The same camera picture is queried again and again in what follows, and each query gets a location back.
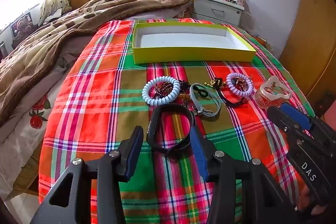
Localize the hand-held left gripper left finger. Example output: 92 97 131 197
28 126 144 224

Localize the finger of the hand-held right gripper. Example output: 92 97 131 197
267 106 313 146
280 103 315 131

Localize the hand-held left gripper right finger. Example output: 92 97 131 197
190 125 297 224

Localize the cream hair claw clip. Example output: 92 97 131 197
254 76 293 109

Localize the black wristband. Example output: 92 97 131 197
146 103 200 157

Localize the black hair tie with bead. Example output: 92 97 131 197
214 78 248 108

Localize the grey hair tie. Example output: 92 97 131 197
189 83 221 117

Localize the purple coil hair tie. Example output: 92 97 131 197
226 72 254 96

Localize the blue coil hair tie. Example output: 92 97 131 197
142 76 181 106

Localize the yellow cardboard box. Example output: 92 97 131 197
132 21 256 65

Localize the person's right hand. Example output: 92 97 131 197
298 183 336 216

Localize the amber bead charm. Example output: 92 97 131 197
178 92 190 107

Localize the red green plaid cloth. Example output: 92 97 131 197
38 18 315 224

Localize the orange cardboard box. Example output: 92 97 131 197
252 34 269 48

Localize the wooden door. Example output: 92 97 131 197
280 0 336 104

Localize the white floral bed sheet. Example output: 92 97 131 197
0 80 67 198

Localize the grey nightstand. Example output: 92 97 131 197
192 0 245 28

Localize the brown patterned blanket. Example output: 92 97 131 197
0 0 193 127

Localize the mauve bed sheet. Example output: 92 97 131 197
63 7 189 56

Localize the framed teddy bear picture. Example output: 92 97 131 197
10 13 33 39

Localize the thin black hair tie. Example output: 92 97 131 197
197 83 215 99

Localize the dark bead bracelet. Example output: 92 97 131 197
148 81 175 99

